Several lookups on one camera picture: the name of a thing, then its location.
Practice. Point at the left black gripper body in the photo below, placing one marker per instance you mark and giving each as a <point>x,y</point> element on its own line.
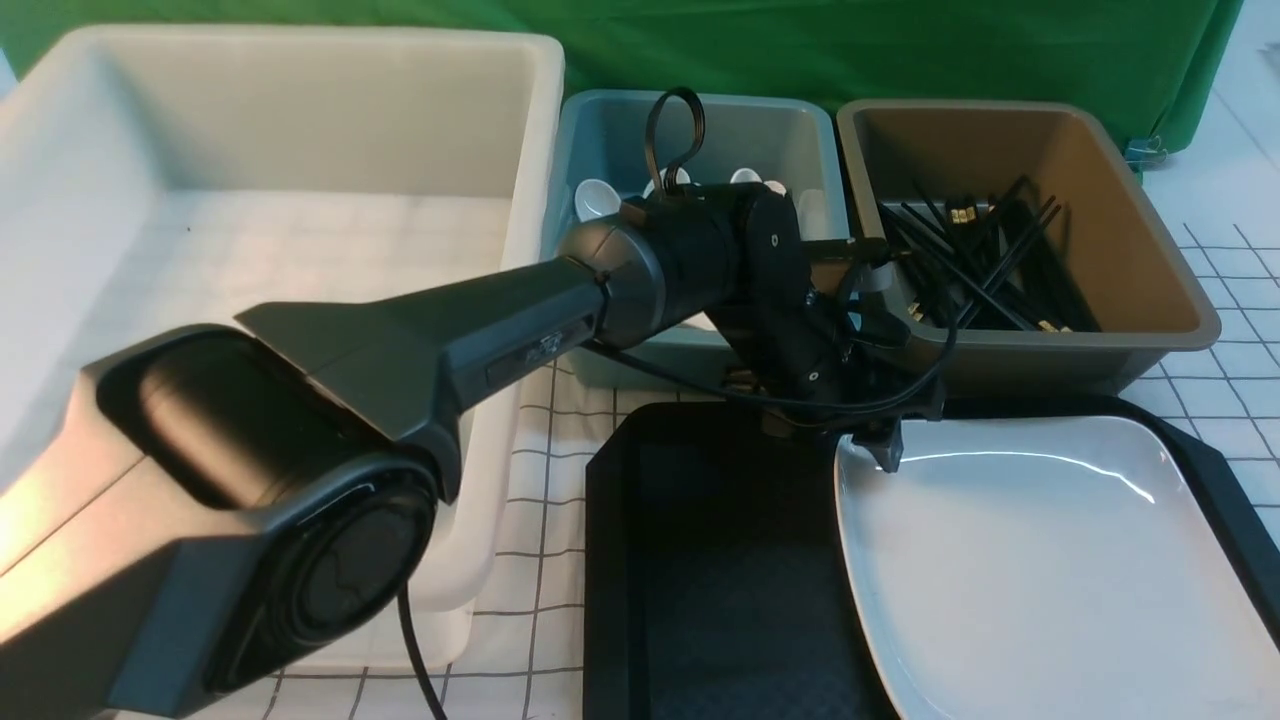
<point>874,424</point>

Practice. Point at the large white square plate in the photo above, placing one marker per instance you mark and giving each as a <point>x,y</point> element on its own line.
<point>1078,567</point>

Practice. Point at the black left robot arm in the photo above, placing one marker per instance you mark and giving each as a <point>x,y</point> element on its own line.
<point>220,502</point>

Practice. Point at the pile of black chopsticks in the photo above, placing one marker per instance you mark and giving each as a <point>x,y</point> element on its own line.
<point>986,265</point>

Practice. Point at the black serving tray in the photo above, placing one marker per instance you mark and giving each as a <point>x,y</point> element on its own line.
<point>715,581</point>

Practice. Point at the pile of white spoons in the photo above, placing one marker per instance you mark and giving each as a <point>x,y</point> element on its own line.
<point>595,198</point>

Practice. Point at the brown plastic bin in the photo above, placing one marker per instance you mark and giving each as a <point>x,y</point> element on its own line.
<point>1108,235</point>

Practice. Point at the metal binder clip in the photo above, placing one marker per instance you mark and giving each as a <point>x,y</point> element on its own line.
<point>1142,154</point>

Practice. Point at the white checkered tablecloth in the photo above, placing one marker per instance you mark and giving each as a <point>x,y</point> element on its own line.
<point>522,654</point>

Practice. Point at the green cloth backdrop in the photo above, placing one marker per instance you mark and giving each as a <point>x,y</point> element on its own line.
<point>1144,68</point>

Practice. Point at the large white plastic tub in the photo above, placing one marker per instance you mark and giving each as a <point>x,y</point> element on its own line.
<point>119,125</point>

